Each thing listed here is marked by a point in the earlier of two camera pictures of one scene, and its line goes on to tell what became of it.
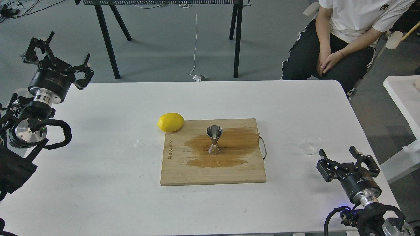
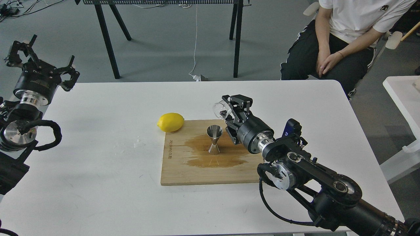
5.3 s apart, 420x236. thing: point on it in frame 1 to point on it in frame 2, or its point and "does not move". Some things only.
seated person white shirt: x=339 y=44 does not move
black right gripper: x=361 y=186 to x=254 y=132
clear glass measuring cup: x=309 y=148 to x=221 y=109
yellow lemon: x=170 y=122 does not move
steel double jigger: x=214 y=131 does not move
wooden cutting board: x=186 y=160 does not move
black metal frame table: x=237 y=14 does not move
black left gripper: x=50 y=81 to x=37 y=82
